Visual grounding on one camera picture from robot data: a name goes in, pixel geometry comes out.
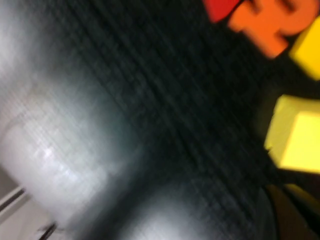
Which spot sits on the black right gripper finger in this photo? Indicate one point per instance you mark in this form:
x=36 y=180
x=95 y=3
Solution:
x=297 y=217

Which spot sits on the yellow pentagon piece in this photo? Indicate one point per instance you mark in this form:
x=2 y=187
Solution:
x=308 y=50

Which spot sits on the yellow wooden cube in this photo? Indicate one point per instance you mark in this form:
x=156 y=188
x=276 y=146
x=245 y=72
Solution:
x=297 y=135

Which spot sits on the red number seven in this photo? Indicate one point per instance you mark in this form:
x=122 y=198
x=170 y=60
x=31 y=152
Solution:
x=220 y=10

